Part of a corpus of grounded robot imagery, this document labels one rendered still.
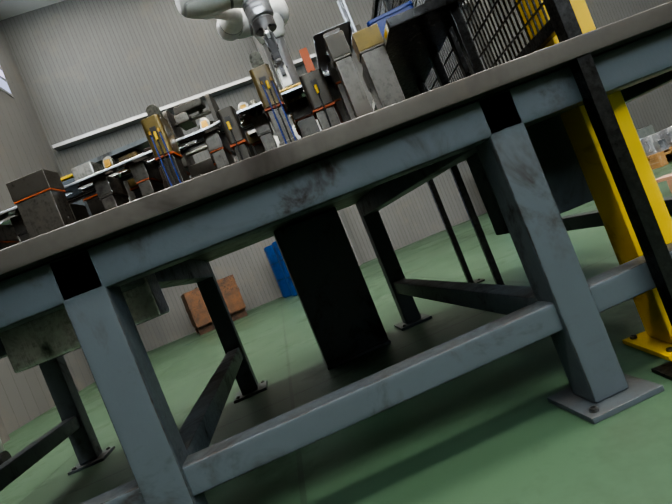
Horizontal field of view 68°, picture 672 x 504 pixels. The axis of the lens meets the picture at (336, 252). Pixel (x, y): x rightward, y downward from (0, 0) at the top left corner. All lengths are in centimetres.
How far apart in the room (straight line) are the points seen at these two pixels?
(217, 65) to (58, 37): 286
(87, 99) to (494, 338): 985
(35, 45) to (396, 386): 1053
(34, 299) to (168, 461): 37
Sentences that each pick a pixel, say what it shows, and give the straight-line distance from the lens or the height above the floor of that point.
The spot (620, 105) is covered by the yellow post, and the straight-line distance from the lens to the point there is 130.
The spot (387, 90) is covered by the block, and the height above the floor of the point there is 87.
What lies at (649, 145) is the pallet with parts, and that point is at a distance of 627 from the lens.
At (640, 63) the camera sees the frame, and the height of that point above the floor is 61.
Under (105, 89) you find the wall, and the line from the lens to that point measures 1044.
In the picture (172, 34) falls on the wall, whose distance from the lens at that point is 1055.
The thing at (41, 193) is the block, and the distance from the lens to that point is 171.
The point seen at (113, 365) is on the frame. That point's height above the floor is 45.
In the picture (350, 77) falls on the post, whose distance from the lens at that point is 131.
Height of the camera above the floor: 50
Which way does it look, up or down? 1 degrees down
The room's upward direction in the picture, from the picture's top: 22 degrees counter-clockwise
